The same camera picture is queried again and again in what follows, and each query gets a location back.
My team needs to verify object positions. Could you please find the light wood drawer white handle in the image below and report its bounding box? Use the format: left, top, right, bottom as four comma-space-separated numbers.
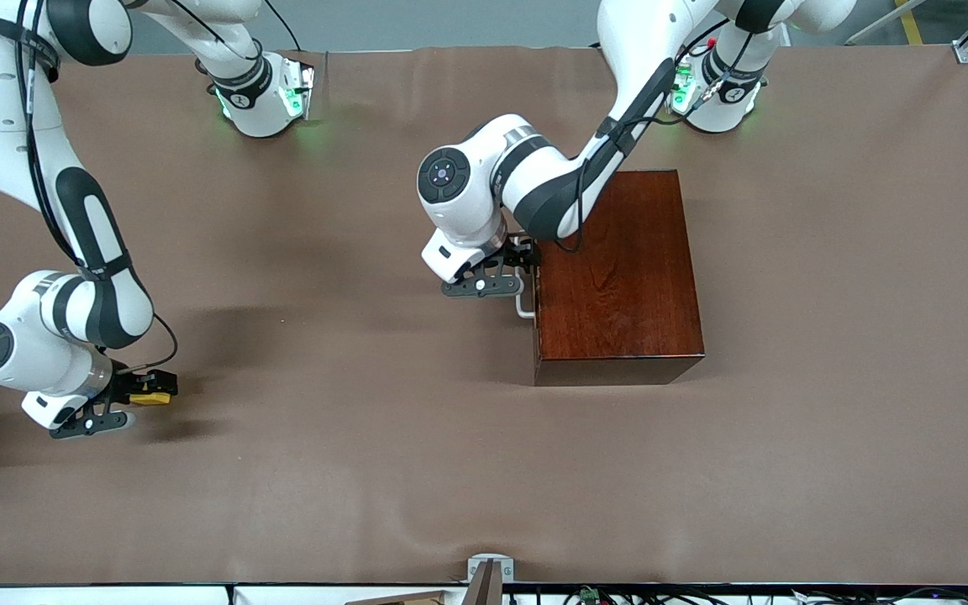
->
508, 235, 542, 320

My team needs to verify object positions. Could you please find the dark brown wooden cabinet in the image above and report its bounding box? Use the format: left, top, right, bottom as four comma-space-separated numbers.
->
530, 170, 706, 387

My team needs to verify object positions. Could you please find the brown table mat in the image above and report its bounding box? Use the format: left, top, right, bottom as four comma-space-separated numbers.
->
0, 46, 968, 587

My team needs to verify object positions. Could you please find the light wooden board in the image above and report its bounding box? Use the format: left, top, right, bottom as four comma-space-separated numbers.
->
345, 591, 449, 605

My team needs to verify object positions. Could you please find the yellow floor tape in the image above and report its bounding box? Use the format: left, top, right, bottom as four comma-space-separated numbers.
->
894, 0, 927, 45

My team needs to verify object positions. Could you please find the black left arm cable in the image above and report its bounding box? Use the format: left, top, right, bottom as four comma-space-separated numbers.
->
553, 17, 741, 255

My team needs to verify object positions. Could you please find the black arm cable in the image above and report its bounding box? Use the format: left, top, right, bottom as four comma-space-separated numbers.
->
15, 0, 180, 375
553, 17, 741, 255

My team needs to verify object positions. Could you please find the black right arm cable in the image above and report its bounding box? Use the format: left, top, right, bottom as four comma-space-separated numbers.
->
15, 0, 180, 375

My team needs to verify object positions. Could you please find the grey metal mount bracket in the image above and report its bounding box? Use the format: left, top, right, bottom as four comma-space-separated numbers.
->
463, 555, 515, 605

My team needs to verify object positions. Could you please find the black right base cable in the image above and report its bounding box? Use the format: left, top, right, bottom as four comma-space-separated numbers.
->
263, 0, 304, 53

